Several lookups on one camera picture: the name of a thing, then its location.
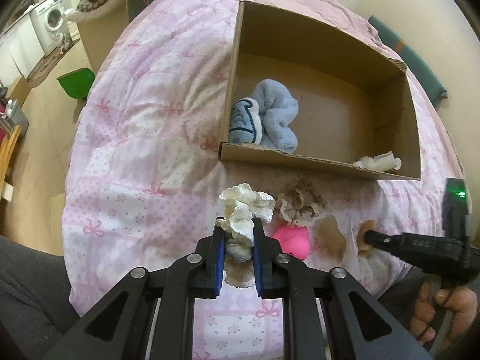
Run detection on pink rubber duck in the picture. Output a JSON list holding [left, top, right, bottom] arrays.
[[272, 225, 311, 261]]

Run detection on beige tan sock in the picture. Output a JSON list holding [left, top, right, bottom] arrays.
[[314, 215, 347, 263], [357, 219, 378, 258]]

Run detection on cream ruffled scrunchie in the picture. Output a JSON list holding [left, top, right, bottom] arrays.
[[216, 183, 276, 289]]

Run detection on blue fluffy whale sock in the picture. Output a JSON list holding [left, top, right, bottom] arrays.
[[228, 79, 299, 154]]

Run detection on person right hand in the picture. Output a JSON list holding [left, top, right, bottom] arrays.
[[409, 282, 478, 350]]

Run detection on grey trouser leg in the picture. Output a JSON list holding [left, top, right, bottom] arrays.
[[1, 236, 80, 359]]

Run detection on teal headboard pad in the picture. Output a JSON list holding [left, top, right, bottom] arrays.
[[368, 16, 448, 107]]

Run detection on brown cardboard box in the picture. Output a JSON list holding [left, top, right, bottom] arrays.
[[219, 1, 421, 180]]

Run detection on wooden chair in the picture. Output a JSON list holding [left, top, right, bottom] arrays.
[[0, 125, 21, 203]]

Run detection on green dustpan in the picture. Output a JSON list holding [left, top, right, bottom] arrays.
[[57, 67, 95, 101]]

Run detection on white kitchen cabinets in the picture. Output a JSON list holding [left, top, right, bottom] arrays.
[[0, 14, 45, 86]]

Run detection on white washing machine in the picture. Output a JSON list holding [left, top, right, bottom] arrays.
[[29, 0, 69, 55]]

